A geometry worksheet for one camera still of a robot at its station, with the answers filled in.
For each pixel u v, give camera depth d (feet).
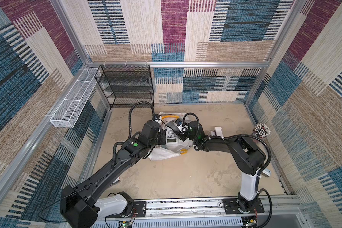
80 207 1.21
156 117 2.16
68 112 3.07
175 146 3.09
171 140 3.24
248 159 1.67
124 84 3.55
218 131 3.17
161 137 2.22
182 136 2.79
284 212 2.39
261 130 2.71
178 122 2.66
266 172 2.72
